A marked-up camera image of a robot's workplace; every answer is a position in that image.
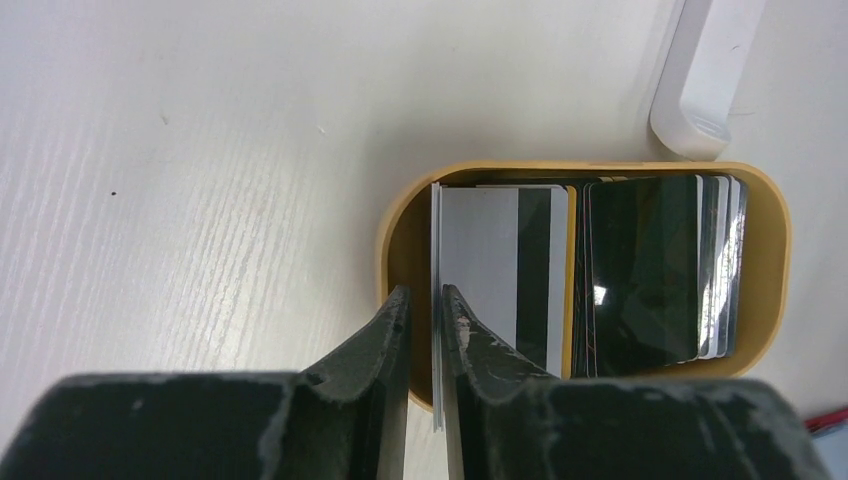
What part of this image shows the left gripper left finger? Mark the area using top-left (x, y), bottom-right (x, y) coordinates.
top-left (1, 287), bottom-right (411, 479)

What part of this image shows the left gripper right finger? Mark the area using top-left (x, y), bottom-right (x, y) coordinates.
top-left (441, 285), bottom-right (829, 479)

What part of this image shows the yellow oval card tray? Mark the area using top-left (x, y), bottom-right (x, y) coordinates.
top-left (374, 159), bottom-right (792, 412)

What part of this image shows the red card holder wallet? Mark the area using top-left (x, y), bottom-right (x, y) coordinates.
top-left (802, 407), bottom-right (848, 480)

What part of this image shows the stack of credit cards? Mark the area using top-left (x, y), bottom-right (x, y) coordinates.
top-left (440, 173), bottom-right (750, 380)

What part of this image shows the white clothes rack frame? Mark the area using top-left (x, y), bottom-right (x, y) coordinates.
top-left (649, 0), bottom-right (766, 161)

